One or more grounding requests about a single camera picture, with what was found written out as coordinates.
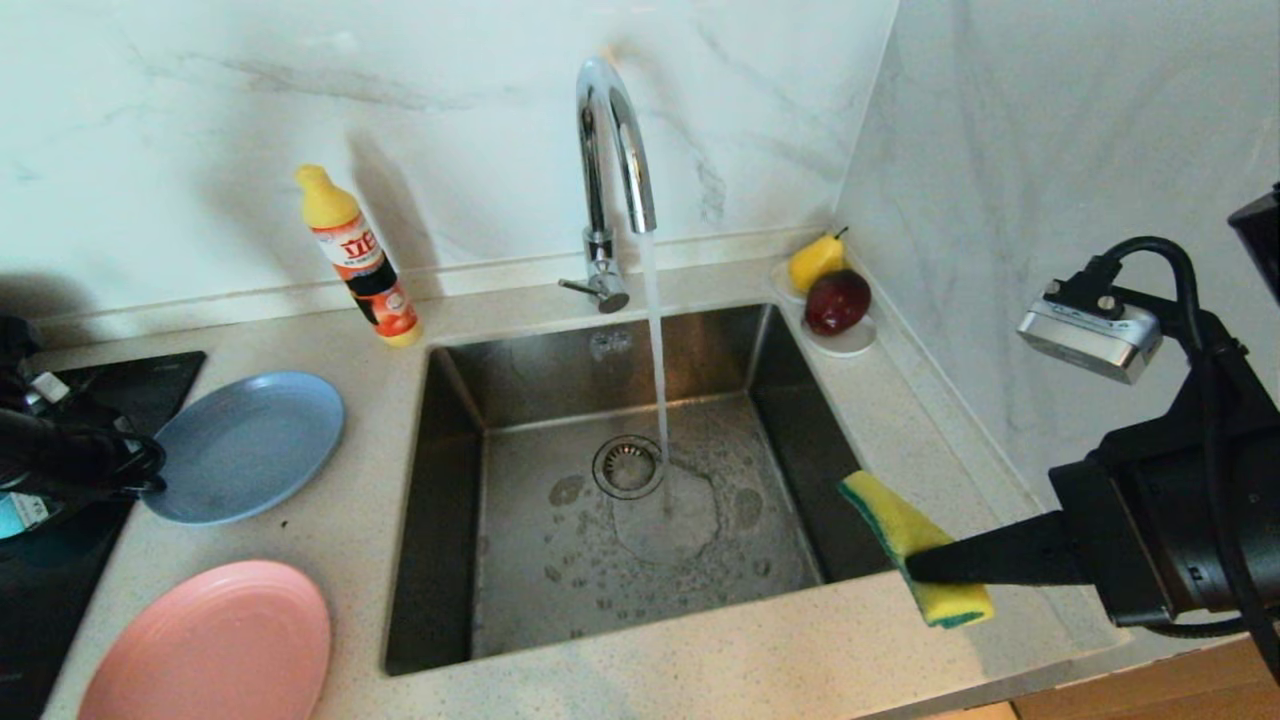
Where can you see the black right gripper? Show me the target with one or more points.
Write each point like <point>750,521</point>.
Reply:
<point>1110,540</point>

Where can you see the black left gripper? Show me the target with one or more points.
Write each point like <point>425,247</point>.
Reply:
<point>60,455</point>

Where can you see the yellow green sponge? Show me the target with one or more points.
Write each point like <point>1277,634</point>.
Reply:
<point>890,515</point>

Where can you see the blue-grey plate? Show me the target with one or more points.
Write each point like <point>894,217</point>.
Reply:
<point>250,450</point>

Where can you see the yellow-capped detergent bottle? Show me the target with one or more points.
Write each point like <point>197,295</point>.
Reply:
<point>365,265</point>

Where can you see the chrome gooseneck faucet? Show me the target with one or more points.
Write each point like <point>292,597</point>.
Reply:
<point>602,80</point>

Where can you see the stainless steel sink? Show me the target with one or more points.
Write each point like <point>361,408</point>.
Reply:
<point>560,590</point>

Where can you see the black glass cooktop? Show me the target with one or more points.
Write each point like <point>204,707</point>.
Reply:
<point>60,600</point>

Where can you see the pink plate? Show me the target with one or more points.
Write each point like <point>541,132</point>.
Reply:
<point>210,650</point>

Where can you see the small white dish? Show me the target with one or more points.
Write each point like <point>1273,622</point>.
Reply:
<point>850,345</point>

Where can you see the dark red apple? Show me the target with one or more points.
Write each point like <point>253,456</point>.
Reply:
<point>836,302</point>

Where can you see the yellow pear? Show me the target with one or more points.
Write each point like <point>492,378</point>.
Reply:
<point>812,262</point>

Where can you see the round metal drain strainer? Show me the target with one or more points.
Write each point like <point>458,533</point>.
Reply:
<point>625,467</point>

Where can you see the running water stream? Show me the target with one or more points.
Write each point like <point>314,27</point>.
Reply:
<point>655,350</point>

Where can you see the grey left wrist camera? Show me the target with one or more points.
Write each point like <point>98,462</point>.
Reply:
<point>45,388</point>

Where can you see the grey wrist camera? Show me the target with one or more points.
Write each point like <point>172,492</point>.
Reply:
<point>1090,345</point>
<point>45,388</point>

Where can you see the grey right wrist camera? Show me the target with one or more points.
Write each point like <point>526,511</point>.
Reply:
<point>1090,345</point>

